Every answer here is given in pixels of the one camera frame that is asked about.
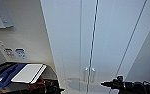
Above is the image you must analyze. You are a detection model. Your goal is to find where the white wardrobe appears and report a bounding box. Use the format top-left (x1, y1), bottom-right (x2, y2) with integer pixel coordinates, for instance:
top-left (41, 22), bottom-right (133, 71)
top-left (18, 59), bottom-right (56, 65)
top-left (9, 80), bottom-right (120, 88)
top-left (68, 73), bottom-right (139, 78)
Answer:
top-left (40, 0), bottom-right (149, 94)

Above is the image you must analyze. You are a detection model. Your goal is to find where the white flat board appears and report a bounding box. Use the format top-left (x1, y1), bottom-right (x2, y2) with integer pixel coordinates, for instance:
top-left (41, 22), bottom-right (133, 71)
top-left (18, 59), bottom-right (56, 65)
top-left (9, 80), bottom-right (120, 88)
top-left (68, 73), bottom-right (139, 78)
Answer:
top-left (10, 63), bottom-right (48, 85)

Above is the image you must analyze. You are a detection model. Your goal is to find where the silver wardrobe door handle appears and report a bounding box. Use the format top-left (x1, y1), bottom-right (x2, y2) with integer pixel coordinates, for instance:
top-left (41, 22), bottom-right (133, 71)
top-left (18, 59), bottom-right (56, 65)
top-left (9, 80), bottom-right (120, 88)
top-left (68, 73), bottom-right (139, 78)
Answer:
top-left (83, 67), bottom-right (90, 84)
top-left (90, 67), bottom-right (96, 84)

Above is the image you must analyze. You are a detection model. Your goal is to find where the white wall outlet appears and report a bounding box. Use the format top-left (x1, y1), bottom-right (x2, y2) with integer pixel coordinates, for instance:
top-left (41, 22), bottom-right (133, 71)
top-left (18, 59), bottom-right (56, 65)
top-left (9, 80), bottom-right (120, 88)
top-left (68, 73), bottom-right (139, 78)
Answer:
top-left (14, 47), bottom-right (27, 61)
top-left (3, 48), bottom-right (16, 59)

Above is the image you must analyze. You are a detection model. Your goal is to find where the small white wall switch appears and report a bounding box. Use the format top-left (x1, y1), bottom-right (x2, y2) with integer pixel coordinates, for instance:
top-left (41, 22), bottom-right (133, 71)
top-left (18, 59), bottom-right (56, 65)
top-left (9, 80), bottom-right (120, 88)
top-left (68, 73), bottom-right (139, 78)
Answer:
top-left (0, 40), bottom-right (6, 48)

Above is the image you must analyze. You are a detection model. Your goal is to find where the grey wall-mounted box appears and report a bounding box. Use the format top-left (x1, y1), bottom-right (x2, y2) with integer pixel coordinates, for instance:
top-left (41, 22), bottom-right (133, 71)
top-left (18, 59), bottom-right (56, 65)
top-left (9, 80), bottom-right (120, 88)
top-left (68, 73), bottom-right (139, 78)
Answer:
top-left (0, 0), bottom-right (15, 30)

